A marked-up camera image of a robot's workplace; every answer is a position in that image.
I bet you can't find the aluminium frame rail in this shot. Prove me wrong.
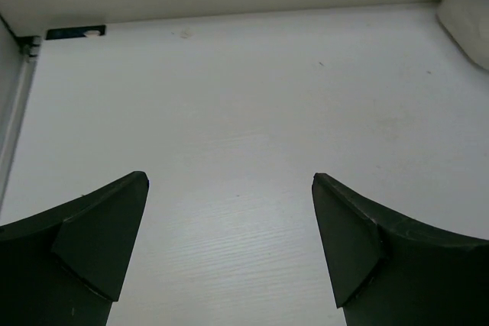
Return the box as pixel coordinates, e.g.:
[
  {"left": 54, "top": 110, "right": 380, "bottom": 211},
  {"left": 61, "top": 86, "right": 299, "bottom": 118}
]
[{"left": 1, "top": 36, "right": 42, "bottom": 204}]

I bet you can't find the white plastic basket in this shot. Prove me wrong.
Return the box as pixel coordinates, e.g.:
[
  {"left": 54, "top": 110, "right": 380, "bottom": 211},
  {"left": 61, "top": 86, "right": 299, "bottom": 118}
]
[{"left": 437, "top": 0, "right": 488, "bottom": 69}]

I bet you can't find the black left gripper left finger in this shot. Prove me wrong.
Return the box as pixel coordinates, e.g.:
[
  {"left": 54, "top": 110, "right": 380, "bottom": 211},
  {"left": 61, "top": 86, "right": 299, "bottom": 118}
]
[{"left": 1, "top": 171, "right": 150, "bottom": 325}]

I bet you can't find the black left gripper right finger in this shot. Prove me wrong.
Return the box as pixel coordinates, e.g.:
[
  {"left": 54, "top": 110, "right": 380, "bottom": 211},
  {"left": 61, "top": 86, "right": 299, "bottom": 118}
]
[{"left": 312, "top": 173, "right": 488, "bottom": 325}]

